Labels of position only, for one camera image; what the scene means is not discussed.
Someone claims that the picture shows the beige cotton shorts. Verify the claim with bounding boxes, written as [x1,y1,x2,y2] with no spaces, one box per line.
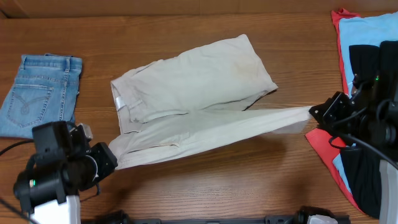
[109,34,310,169]

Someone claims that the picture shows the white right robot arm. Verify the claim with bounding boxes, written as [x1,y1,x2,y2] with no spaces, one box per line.
[309,92,397,223]

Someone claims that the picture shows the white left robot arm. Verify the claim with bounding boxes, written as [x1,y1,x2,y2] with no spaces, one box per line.
[20,142,118,224]

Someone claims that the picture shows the red garment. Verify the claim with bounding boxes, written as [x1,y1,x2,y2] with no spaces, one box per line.
[305,8,361,212]

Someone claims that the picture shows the black garment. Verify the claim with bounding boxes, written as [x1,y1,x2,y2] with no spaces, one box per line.
[339,40,398,219]

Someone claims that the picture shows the light blue t-shirt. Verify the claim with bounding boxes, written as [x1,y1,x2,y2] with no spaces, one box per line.
[332,11,398,194]

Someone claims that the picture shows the folded blue denim jeans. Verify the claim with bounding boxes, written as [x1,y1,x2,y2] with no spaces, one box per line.
[1,54,83,139]

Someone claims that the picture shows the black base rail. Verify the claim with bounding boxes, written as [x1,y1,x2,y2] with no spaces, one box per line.
[80,205,351,224]

